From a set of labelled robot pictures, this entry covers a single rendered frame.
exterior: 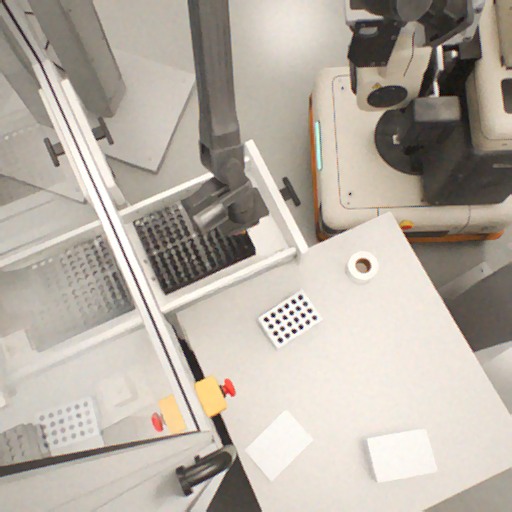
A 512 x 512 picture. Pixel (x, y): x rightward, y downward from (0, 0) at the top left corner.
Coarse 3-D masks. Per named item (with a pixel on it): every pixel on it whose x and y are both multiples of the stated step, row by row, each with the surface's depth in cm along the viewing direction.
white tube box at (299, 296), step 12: (288, 300) 130; (300, 300) 130; (276, 312) 130; (288, 312) 129; (300, 312) 129; (312, 312) 130; (264, 324) 129; (276, 324) 129; (288, 324) 132; (300, 324) 129; (312, 324) 129; (276, 336) 128; (288, 336) 131; (276, 348) 131
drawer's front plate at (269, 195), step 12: (252, 144) 126; (252, 156) 126; (252, 168) 131; (264, 168) 125; (264, 180) 124; (264, 192) 130; (276, 192) 123; (276, 204) 123; (276, 216) 129; (288, 216) 122; (288, 228) 122; (288, 240) 127; (300, 240) 120; (300, 252) 121; (300, 264) 129
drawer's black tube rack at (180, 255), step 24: (144, 216) 125; (168, 216) 128; (144, 240) 127; (168, 240) 124; (192, 240) 127; (216, 240) 124; (240, 240) 127; (168, 264) 122; (192, 264) 122; (216, 264) 122; (168, 288) 121
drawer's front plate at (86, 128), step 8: (64, 88) 131; (72, 96) 130; (72, 104) 130; (80, 104) 140; (80, 112) 129; (80, 120) 128; (88, 128) 128; (88, 136) 127; (96, 144) 127; (96, 152) 126; (96, 160) 126; (104, 160) 126; (104, 168) 125; (104, 176) 125; (112, 176) 127; (112, 184) 124; (112, 192) 127; (120, 192) 135; (120, 200) 132
